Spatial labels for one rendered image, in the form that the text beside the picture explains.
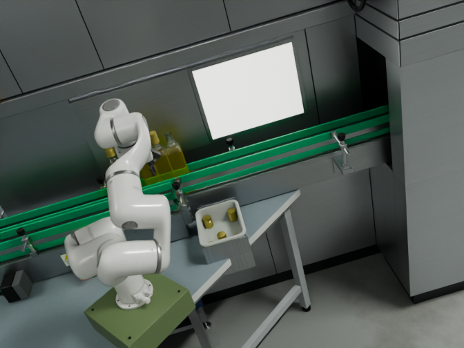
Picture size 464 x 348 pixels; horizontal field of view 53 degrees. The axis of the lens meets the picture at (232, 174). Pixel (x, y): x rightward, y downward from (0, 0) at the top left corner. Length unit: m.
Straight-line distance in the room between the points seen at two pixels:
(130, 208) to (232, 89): 0.91
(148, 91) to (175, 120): 0.16
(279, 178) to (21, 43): 1.09
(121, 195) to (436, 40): 1.12
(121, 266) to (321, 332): 1.44
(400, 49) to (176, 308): 1.10
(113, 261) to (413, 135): 1.16
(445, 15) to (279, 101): 0.69
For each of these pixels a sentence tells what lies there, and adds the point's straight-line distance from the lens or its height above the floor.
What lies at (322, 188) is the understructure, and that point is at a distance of 2.27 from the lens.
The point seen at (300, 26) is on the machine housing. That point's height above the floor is 1.35.
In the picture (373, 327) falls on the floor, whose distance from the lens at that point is 2.40.
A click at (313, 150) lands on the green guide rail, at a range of 1.91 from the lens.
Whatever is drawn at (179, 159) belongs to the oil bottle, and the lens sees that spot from 1.83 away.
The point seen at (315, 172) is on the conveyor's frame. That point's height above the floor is 0.81.
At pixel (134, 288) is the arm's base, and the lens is 1.56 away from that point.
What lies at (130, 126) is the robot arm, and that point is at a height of 1.42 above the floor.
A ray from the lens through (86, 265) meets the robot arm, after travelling 1.33.
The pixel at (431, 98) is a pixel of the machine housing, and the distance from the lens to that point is 1.79.
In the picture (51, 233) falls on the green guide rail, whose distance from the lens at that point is 1.92.
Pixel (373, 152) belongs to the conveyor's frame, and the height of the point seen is 0.82.
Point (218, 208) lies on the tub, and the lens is 1.86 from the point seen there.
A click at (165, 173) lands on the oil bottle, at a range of 1.86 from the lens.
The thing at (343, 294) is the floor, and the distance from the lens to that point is 2.53.
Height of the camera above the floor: 1.93
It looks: 33 degrees down
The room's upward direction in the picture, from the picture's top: 16 degrees counter-clockwise
